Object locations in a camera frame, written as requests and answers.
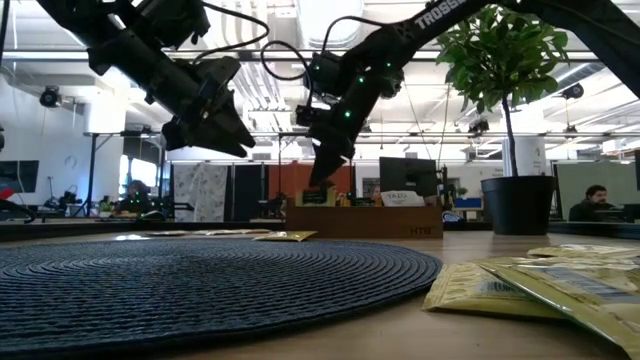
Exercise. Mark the black computer monitor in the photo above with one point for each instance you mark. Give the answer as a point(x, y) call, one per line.
point(407, 175)

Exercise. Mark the black partition panel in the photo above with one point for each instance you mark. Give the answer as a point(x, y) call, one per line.
point(247, 192)

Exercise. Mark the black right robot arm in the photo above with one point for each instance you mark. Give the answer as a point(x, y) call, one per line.
point(450, 20)

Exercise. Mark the blue box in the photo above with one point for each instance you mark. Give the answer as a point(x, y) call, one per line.
point(467, 202)

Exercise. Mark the black ceiling spotlight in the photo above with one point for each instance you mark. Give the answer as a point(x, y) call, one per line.
point(477, 125)
point(572, 91)
point(50, 96)

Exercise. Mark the orange partition wall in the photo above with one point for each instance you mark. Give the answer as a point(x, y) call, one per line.
point(295, 180)

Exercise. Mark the grey partition panel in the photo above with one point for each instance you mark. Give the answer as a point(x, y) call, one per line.
point(575, 175)

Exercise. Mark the background robot arms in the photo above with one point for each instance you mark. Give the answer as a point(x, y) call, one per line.
point(62, 200)

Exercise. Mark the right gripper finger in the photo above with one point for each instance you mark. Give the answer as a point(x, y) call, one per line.
point(330, 160)

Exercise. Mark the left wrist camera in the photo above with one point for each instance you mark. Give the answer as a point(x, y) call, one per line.
point(216, 75)

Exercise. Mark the tea packets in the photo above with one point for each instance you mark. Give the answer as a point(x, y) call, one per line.
point(285, 236)

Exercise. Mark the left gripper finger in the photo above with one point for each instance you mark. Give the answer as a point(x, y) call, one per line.
point(225, 130)

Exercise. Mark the wooden tea organizer box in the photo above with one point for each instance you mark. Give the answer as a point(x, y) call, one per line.
point(365, 222)

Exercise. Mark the patterned fabric divider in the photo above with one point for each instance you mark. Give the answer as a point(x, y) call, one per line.
point(200, 192)

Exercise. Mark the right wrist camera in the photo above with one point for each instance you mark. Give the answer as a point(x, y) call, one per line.
point(306, 115)

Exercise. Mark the white round pillar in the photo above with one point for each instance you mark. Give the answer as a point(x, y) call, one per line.
point(525, 155)

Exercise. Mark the round dark woven placemat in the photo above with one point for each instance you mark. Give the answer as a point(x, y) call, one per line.
point(200, 290)

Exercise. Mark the person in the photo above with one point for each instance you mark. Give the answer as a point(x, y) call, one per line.
point(595, 202)
point(135, 197)

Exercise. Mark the black wall screen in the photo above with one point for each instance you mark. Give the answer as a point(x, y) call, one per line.
point(20, 175)

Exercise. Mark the potted green plant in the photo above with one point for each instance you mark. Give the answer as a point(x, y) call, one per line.
point(502, 50)

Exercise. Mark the white tea packet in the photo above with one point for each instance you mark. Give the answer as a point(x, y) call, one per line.
point(402, 198)

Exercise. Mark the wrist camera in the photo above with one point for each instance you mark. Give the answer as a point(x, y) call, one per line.
point(216, 75)
point(306, 115)

